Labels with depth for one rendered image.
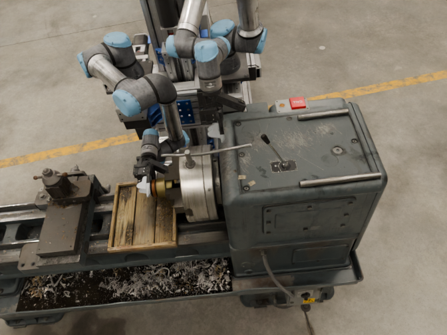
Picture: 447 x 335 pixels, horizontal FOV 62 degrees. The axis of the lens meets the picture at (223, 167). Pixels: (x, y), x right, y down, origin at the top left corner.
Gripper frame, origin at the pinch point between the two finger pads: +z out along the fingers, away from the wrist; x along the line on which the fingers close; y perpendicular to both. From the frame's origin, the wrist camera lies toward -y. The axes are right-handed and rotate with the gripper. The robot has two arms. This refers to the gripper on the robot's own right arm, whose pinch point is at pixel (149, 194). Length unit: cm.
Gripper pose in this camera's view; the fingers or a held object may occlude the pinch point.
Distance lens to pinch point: 157.9
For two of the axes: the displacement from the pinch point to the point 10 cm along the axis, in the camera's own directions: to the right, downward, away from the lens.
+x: -0.9, -6.1, -7.9
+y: -9.9, 0.9, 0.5
